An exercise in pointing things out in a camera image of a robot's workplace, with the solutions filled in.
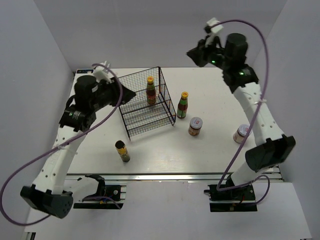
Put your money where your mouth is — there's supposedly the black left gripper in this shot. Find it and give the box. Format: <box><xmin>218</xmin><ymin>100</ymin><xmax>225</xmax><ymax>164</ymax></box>
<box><xmin>90</xmin><ymin>76</ymin><xmax>137</xmax><ymax>111</ymax></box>

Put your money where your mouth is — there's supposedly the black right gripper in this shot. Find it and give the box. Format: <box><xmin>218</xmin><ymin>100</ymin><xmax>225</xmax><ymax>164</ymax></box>
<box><xmin>185</xmin><ymin>36</ymin><xmax>230</xmax><ymax>71</ymax></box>

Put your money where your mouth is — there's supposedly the red chili sauce bottle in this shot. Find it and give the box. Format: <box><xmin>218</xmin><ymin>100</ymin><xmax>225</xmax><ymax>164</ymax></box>
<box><xmin>146</xmin><ymin>76</ymin><xmax>156</xmax><ymax>105</ymax></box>

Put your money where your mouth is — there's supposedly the green label sauce bottle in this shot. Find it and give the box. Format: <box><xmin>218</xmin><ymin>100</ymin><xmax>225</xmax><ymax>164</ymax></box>
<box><xmin>176</xmin><ymin>91</ymin><xmax>189</xmax><ymax>119</ymax></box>

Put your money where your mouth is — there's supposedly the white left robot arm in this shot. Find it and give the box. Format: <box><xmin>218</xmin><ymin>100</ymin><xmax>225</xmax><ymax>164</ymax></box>
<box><xmin>20</xmin><ymin>75</ymin><xmax>136</xmax><ymax>219</ymax></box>

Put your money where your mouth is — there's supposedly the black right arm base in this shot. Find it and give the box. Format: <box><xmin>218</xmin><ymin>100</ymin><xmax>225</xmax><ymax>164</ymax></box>
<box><xmin>203</xmin><ymin>184</ymin><xmax>258</xmax><ymax>213</ymax></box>

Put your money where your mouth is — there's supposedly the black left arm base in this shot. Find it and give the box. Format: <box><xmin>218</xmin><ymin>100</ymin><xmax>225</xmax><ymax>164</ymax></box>
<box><xmin>73</xmin><ymin>174</ymin><xmax>127</xmax><ymax>210</ymax></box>

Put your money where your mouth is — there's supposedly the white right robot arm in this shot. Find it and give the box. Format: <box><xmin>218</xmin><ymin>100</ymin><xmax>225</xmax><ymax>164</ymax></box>
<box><xmin>187</xmin><ymin>33</ymin><xmax>296</xmax><ymax>200</ymax></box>

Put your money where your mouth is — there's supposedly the black cap pepper shaker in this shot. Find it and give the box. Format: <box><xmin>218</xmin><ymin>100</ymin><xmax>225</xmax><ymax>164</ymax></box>
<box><xmin>115</xmin><ymin>140</ymin><xmax>131</xmax><ymax>163</ymax></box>

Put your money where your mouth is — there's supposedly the blue label sticker left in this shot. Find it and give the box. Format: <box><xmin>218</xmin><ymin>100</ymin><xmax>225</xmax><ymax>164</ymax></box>
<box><xmin>76</xmin><ymin>69</ymin><xmax>94</xmax><ymax>74</ymax></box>

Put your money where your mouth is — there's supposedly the orange jar white lid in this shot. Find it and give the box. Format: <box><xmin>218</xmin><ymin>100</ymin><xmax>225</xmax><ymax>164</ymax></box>
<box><xmin>188</xmin><ymin>117</ymin><xmax>203</xmax><ymax>136</ymax></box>

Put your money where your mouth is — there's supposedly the black wire tiered rack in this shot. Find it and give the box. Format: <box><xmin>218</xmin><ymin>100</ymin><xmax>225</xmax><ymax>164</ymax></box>
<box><xmin>119</xmin><ymin>66</ymin><xmax>176</xmax><ymax>139</ymax></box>

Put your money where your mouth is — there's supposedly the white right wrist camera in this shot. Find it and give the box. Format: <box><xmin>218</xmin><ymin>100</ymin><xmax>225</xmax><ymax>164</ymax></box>
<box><xmin>204</xmin><ymin>17</ymin><xmax>223</xmax><ymax>46</ymax></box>

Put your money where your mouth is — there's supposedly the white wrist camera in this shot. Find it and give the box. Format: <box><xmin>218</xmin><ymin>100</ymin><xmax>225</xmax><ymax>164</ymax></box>
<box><xmin>92</xmin><ymin>60</ymin><xmax>112</xmax><ymax>83</ymax></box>
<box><xmin>204</xmin><ymin>17</ymin><xmax>223</xmax><ymax>46</ymax></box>

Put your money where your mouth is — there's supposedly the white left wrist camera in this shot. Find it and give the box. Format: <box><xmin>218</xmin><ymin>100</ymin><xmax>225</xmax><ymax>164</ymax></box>
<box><xmin>92</xmin><ymin>60</ymin><xmax>112</xmax><ymax>83</ymax></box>

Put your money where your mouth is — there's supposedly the aluminium front rail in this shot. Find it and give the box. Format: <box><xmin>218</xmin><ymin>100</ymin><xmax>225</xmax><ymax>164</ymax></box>
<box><xmin>66</xmin><ymin>172</ymin><xmax>283</xmax><ymax>181</ymax></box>

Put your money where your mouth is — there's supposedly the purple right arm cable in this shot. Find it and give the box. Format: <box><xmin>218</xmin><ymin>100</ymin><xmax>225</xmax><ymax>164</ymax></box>
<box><xmin>214</xmin><ymin>19</ymin><xmax>271</xmax><ymax>206</ymax></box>

